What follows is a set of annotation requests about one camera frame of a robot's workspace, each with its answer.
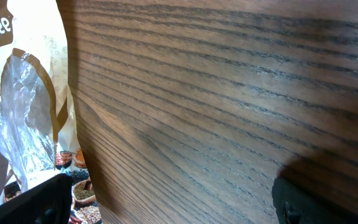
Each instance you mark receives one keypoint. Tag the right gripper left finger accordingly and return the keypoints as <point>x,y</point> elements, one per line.
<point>49,202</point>

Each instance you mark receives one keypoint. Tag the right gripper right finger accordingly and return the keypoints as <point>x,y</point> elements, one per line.
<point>296,206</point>

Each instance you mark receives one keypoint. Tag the brown Pantree snack pouch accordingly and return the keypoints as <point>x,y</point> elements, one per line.
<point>37,114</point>

